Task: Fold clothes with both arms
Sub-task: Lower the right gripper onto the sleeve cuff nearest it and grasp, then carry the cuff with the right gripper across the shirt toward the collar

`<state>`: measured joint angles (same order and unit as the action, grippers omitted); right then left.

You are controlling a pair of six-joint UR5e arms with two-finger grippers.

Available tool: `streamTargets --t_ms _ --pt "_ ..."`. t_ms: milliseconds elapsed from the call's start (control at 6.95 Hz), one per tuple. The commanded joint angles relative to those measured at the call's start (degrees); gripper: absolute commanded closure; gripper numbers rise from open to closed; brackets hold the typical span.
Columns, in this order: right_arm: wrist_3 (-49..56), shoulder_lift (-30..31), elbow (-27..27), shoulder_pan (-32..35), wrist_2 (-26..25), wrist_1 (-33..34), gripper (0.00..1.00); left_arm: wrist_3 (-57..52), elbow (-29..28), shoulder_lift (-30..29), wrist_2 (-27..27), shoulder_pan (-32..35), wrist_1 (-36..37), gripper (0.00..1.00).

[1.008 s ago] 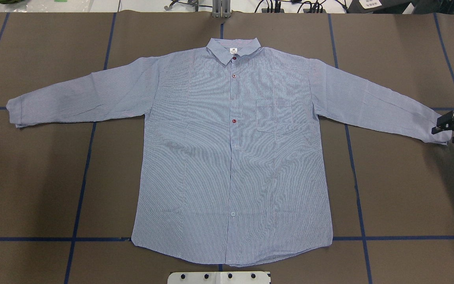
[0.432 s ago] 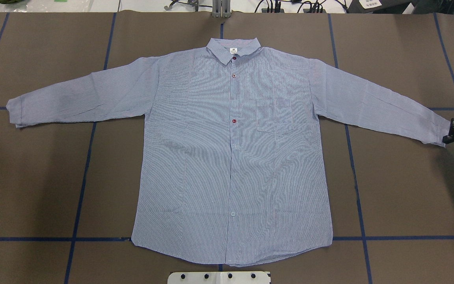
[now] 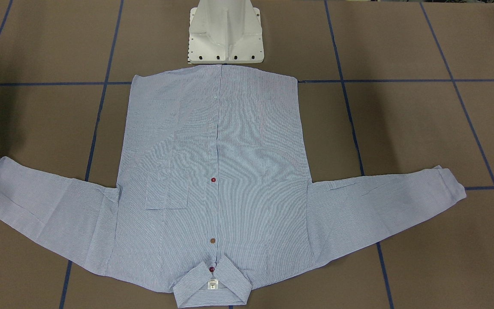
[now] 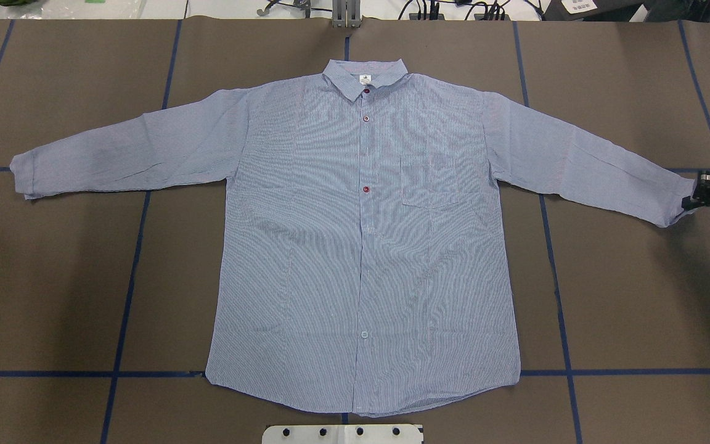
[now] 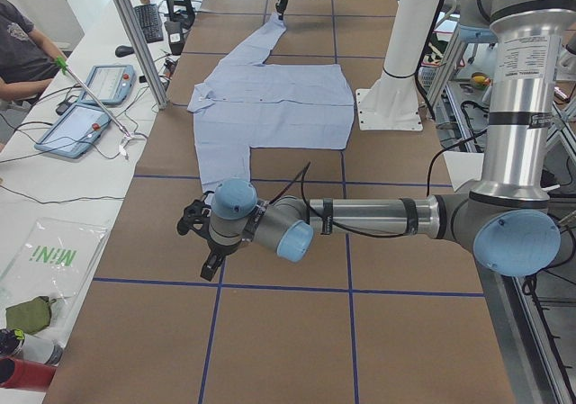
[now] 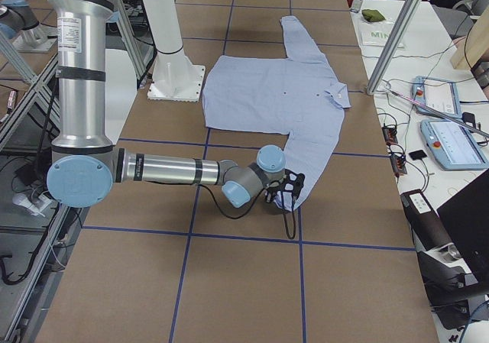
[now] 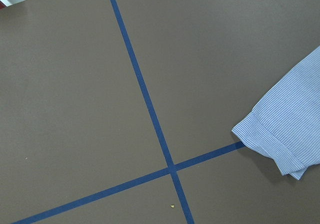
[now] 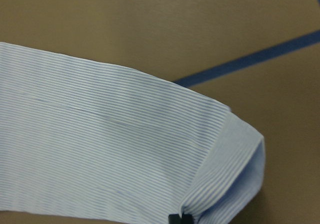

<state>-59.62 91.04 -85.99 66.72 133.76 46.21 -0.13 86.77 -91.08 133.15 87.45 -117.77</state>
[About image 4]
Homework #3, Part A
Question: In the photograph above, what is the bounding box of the grey aluminium camera post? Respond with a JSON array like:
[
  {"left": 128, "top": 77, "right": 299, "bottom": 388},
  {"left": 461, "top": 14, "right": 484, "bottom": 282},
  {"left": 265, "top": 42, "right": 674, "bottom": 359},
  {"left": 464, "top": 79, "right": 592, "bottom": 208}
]
[{"left": 332, "top": 0, "right": 362, "bottom": 29}]

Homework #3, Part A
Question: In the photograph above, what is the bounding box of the blue striped button shirt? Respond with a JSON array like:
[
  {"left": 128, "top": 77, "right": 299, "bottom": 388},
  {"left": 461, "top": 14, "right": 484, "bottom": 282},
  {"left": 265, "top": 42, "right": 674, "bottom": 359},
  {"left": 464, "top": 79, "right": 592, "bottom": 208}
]
[{"left": 9, "top": 60, "right": 694, "bottom": 417}]

